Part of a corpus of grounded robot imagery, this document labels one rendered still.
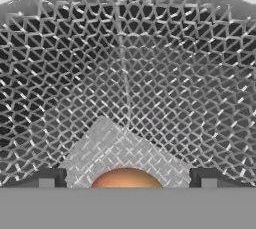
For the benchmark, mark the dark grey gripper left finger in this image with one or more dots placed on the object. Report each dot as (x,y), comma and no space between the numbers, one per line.
(53,177)

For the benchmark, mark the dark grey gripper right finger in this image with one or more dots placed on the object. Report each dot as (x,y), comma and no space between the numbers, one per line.
(203,177)

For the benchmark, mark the orange peach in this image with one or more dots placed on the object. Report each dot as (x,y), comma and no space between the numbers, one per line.
(126,179)

